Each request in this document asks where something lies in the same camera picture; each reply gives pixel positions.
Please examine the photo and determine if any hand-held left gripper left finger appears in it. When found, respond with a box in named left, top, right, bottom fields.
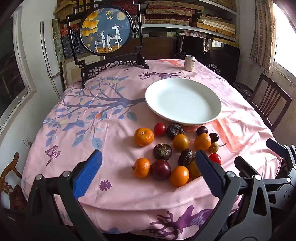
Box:
left=24, top=149, right=109, bottom=241

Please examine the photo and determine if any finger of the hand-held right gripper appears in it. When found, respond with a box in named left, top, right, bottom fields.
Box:
left=266, top=138, right=296, bottom=176
left=234, top=156, right=290, bottom=183

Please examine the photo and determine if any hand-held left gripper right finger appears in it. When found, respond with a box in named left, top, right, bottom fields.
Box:
left=195, top=149, right=273, bottom=241

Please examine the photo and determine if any red cherry tomato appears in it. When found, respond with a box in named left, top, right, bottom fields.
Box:
left=209, top=153, right=222, bottom=165
left=154, top=123, right=167, bottom=137

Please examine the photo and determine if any yellow orange plum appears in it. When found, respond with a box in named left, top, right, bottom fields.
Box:
left=170, top=166, right=190, bottom=188
left=188, top=160, right=202, bottom=179

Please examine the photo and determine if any small yellow cherry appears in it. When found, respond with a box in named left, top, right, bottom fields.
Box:
left=209, top=142, right=227, bottom=154

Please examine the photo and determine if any small tangerine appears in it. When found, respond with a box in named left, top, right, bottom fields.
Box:
left=194, top=133, right=212, bottom=151
left=132, top=158, right=151, bottom=178

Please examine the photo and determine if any olive green fruit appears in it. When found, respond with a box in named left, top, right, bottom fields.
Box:
left=172, top=134, right=189, bottom=151

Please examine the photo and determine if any purple plum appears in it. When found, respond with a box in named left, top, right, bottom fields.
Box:
left=151, top=159, right=172, bottom=180

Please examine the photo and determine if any large tangerine with green stem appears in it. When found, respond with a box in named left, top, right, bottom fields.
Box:
left=134, top=127, right=154, bottom=147

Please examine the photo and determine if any white round plate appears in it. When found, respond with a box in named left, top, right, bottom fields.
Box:
left=145, top=78, right=222, bottom=127

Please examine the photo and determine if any pink printed tablecloth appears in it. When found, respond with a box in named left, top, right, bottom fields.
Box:
left=21, top=58, right=284, bottom=241

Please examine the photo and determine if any dark wooden slatted chair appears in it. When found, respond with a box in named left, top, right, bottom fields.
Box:
left=248, top=73, right=293, bottom=132

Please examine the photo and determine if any black round object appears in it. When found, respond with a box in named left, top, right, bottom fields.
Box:
left=233, top=82, right=253, bottom=96

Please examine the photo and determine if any carved brown wooden chair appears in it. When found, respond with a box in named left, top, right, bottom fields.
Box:
left=0, top=152, right=28, bottom=214

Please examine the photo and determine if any beige framed panel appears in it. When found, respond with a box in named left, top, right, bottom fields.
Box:
left=61, top=58, right=102, bottom=87

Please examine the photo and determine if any bright window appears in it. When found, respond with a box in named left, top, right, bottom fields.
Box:
left=273, top=2, right=296, bottom=77

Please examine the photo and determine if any black glossy cabinet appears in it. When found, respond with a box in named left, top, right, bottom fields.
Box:
left=177, top=35, right=240, bottom=84

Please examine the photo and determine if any white drink can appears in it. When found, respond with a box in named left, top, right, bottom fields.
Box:
left=184, top=55, right=196, bottom=72

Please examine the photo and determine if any beige checked curtain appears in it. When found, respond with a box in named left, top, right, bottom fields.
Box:
left=250, top=0, right=277, bottom=70

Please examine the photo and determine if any white leaning board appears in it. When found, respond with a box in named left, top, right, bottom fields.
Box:
left=40, top=21, right=63, bottom=98

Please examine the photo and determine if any white framed window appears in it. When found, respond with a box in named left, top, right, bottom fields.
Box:
left=0, top=11, right=37, bottom=128

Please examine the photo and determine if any pink patterned cloth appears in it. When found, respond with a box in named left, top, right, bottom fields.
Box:
left=179, top=31, right=210, bottom=52

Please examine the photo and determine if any round deer table screen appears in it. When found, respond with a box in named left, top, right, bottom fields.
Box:
left=66, top=0, right=149, bottom=88

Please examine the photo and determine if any shelf of woven flat boxes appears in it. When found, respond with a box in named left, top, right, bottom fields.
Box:
left=55, top=0, right=238, bottom=58

